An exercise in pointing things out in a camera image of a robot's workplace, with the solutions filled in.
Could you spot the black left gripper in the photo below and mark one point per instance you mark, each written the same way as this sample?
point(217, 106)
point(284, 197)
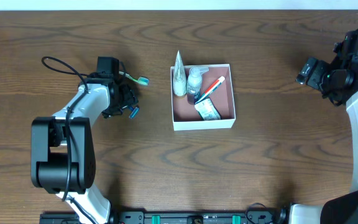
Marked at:
point(126, 98)

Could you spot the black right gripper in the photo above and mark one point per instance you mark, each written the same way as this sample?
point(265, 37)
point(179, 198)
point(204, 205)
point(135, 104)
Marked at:
point(317, 75)

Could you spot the blue disposable razor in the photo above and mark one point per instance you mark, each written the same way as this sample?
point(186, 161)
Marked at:
point(134, 111)

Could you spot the green white toothbrush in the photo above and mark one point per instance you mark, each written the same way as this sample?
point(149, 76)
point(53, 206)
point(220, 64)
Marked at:
point(140, 80)

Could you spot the white Pantene tube gold cap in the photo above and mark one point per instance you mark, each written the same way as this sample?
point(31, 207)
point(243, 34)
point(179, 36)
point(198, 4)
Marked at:
point(179, 77)

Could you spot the white pink-lined box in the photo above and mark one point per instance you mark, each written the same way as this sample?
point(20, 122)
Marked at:
point(184, 115)

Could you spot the clear foam pump bottle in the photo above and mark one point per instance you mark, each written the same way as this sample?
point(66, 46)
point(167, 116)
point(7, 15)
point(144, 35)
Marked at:
point(194, 83)

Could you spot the green white soap box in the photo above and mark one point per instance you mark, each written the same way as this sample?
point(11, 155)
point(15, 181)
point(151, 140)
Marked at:
point(207, 111)

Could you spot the teal white toothpaste tube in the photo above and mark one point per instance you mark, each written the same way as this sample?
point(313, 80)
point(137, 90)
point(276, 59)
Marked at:
point(212, 88)

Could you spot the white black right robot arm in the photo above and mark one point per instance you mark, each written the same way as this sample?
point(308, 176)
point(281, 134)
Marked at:
point(343, 209)

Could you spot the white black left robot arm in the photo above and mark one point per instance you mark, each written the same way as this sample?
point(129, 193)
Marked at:
point(63, 161)

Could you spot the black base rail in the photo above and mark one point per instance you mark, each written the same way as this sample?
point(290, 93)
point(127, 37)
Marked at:
point(257, 216)

